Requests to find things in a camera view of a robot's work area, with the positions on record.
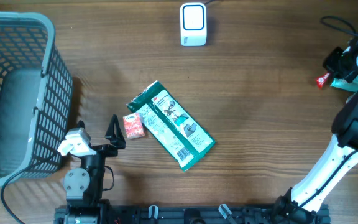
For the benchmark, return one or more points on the mint toilet wipes pack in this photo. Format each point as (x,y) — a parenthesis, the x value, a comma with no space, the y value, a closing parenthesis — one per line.
(344,85)

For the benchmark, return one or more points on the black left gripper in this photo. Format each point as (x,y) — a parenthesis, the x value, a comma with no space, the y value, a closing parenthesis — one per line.
(117,140)

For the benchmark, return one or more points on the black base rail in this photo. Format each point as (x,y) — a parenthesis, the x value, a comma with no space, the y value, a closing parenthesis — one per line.
(257,214)

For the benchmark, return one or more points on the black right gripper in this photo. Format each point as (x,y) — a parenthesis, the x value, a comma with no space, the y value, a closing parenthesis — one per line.
(332,60)

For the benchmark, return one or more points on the grey plastic laundry basket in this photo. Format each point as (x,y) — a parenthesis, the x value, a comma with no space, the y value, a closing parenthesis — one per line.
(36,90)

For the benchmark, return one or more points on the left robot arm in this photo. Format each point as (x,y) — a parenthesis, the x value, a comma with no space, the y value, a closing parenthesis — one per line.
(84,185)

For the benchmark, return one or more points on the white barcode scanner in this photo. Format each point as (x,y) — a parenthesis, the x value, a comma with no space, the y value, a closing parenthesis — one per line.
(193,24)

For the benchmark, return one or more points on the red coffee stick sachet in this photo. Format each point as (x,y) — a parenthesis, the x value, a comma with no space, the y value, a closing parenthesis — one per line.
(320,81)

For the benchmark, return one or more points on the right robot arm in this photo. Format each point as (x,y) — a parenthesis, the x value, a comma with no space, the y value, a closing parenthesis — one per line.
(303,203)

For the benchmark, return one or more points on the green white wipes packet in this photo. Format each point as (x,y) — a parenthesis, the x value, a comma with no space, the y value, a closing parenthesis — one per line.
(172,126)

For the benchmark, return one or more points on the red tissue pack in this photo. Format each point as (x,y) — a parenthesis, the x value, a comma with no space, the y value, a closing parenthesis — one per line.
(133,126)

